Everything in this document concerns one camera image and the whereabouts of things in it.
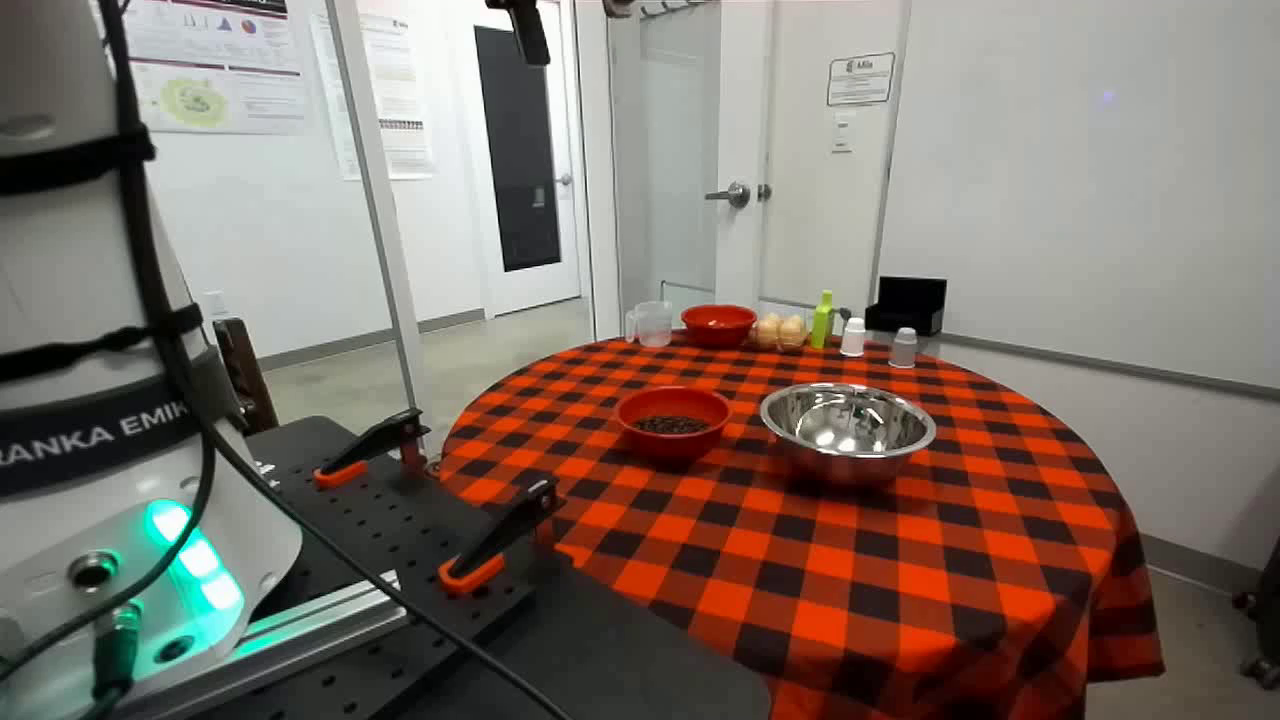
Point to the black wall-mounted holder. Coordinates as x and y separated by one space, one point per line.
913 304

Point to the carton of eggs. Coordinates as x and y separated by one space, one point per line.
780 334

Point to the small green bottle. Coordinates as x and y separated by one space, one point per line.
823 325

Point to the wall poster with green graphic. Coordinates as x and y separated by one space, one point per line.
212 93

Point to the clear plastic measuring cup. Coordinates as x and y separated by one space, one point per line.
649 325

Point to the black overhead camera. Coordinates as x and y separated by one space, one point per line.
525 26

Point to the white door with dark window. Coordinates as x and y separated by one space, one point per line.
521 147

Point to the red bowl holding beans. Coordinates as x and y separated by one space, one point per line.
653 448

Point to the white wall sign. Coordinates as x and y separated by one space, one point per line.
863 80

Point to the black perforated mounting table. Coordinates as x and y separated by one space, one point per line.
334 525

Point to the dark coffee beans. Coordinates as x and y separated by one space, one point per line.
671 427

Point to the small white bottle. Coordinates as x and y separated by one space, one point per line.
854 338
906 351

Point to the silver metal pole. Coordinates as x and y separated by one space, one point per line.
377 201

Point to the large wall whiteboard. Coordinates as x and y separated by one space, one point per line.
1095 175

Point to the empty red bowl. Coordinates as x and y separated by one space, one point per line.
718 329

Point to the shiny metal bowl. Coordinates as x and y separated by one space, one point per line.
846 423

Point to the white paper notice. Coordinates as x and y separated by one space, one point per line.
397 93

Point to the red black plaid tablecloth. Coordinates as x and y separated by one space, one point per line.
824 573

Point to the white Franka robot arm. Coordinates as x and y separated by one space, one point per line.
67 267

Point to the dark brown wooden panel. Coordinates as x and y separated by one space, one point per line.
244 374

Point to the white light switch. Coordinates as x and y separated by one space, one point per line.
843 142

